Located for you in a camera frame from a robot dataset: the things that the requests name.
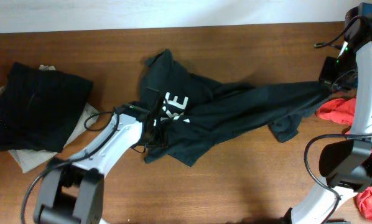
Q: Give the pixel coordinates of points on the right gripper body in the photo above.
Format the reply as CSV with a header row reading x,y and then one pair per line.
x,y
330,74

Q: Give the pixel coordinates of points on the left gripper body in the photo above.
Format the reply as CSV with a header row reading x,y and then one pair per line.
x,y
157,109

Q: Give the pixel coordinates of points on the dark green Nike t-shirt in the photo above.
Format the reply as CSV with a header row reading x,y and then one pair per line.
x,y
198,113

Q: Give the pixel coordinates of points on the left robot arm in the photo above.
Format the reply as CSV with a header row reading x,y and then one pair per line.
x,y
72,191

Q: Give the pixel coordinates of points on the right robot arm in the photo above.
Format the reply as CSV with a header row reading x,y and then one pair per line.
x,y
346,166

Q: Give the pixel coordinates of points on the folded black garment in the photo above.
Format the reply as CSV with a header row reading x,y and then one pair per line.
x,y
36,105

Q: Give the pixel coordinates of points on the red t-shirt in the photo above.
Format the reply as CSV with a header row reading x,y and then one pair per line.
x,y
342,111

